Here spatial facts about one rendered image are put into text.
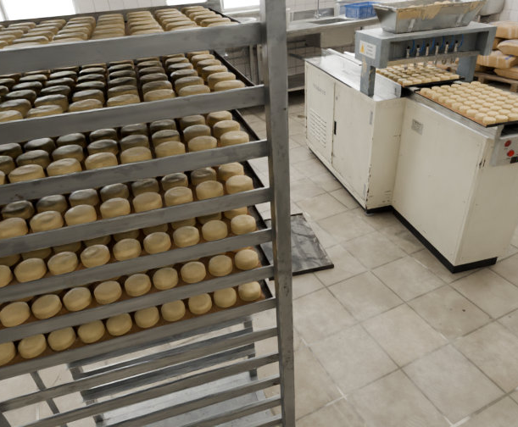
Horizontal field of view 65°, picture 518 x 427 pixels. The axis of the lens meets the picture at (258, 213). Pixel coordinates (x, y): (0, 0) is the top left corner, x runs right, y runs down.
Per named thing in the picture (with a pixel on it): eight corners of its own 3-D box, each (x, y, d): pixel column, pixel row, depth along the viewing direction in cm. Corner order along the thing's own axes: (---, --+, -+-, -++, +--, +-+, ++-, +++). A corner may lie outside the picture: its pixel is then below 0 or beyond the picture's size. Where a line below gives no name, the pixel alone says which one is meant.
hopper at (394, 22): (369, 30, 246) (371, 4, 239) (451, 20, 255) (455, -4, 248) (393, 36, 222) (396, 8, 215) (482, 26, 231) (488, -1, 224)
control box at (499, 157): (488, 163, 192) (495, 136, 184) (531, 156, 196) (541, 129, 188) (493, 167, 189) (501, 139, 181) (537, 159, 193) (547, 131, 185)
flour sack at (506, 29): (479, 36, 534) (482, 22, 525) (498, 31, 551) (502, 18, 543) (535, 42, 481) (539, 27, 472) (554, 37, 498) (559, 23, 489)
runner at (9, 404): (285, 324, 96) (285, 314, 94) (289, 332, 94) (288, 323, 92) (-10, 404, 83) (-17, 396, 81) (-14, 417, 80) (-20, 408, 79)
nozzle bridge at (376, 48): (352, 86, 265) (355, 30, 246) (450, 74, 277) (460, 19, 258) (375, 101, 237) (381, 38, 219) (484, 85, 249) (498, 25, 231)
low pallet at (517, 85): (442, 75, 579) (444, 67, 573) (481, 66, 608) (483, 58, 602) (523, 94, 488) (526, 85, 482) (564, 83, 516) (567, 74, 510)
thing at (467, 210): (388, 214, 286) (405, 86, 238) (432, 206, 292) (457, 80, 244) (450, 278, 228) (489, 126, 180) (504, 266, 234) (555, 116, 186)
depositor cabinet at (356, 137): (304, 150, 388) (304, 58, 343) (373, 140, 400) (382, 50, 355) (364, 220, 282) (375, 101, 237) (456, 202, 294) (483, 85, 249)
